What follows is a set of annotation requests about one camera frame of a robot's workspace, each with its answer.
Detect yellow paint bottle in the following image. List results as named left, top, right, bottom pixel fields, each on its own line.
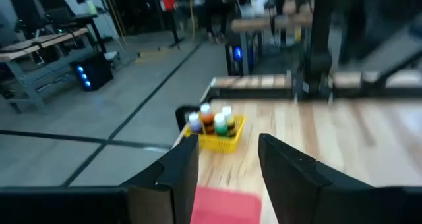
left=221, top=105, right=236, bottom=138

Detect red object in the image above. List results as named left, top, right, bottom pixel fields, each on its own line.
left=160, top=0, right=176, bottom=13

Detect wooden table top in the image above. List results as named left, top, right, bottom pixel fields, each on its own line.
left=230, top=13, right=314, bottom=33

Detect wooden top workbench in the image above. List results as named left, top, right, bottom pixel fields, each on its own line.
left=0, top=14, right=109, bottom=115

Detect computer tower blue lights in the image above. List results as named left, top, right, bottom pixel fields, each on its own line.
left=70, top=52, right=115, bottom=92
left=225, top=42, right=255, bottom=76

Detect person's legs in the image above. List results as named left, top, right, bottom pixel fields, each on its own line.
left=202, top=0, right=230, bottom=43

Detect black metal table frame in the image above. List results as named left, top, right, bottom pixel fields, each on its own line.
left=204, top=84, right=422, bottom=101

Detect purple paint bottle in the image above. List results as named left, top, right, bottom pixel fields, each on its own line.
left=188, top=111, right=202, bottom=135

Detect orange paint bottle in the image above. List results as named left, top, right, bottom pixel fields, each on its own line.
left=200, top=103, right=215, bottom=135

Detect yellow hanging cable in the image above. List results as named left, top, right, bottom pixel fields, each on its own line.
left=187, top=0, right=196, bottom=40

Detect pink translucent plastic bin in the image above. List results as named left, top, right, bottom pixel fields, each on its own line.
left=190, top=186, right=263, bottom=224

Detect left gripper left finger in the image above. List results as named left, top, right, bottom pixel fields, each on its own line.
left=120, top=134, right=200, bottom=224

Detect green paint bottle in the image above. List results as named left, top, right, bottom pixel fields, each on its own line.
left=213, top=113, right=229, bottom=138

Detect yellow plastic basket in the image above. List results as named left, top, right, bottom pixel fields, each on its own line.
left=183, top=115, right=247, bottom=155

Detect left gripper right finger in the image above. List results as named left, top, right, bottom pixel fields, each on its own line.
left=258, top=134, right=372, bottom=224

